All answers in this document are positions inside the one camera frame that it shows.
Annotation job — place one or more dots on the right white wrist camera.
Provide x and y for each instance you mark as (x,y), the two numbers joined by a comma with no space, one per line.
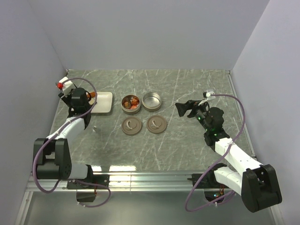
(209,94)

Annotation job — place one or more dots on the left brown tin lid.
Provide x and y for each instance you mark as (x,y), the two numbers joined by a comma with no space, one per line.
(131,126)

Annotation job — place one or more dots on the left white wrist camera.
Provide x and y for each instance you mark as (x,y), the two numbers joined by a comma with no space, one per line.
(65,86)

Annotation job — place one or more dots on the right round metal tin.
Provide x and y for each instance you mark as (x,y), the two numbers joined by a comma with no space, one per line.
(151,102)

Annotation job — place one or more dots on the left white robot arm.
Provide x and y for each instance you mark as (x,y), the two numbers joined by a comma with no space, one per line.
(51,155)

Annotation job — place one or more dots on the braised pork pieces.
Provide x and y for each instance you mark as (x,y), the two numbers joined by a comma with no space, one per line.
(134,101)

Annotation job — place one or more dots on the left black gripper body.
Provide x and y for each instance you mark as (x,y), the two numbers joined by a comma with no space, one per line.
(67,99)

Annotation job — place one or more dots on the aluminium frame rail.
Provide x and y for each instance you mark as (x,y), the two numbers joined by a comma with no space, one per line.
(138,198)

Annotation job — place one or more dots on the round metal tin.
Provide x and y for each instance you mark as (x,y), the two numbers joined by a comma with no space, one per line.
(151,102)
(128,111)

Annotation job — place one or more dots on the right brown tin lid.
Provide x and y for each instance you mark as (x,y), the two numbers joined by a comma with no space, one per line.
(156,124)

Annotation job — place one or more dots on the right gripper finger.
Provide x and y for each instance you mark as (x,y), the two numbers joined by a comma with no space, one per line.
(182,108)
(195,102)

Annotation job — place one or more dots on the brown tin lid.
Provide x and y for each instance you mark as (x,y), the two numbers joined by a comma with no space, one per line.
(131,126)
(156,124)

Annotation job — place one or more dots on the fried chicken drumstick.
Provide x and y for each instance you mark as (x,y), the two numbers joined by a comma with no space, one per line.
(90,94)

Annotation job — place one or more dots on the white square plate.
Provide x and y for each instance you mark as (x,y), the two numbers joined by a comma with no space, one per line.
(104,102)

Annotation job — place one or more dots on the black white sushi piece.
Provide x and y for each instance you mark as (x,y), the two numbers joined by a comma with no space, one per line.
(92,101)

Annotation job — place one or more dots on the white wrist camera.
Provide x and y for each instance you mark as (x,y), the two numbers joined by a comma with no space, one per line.
(65,86)
(209,94)

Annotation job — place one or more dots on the left round metal tin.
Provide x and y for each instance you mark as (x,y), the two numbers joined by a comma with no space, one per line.
(128,111)

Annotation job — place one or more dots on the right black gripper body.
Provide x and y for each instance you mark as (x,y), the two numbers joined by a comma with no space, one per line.
(201,114)

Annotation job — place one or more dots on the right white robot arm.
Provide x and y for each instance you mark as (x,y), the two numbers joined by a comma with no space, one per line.
(257,184)

